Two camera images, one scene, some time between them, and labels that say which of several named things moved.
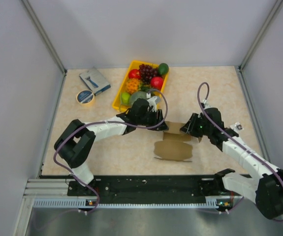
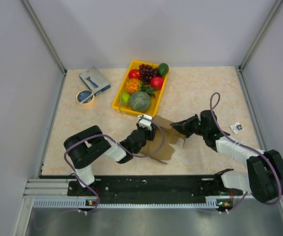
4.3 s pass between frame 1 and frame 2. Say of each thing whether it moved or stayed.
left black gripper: moved
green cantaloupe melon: stayed
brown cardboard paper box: moved
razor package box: stayed
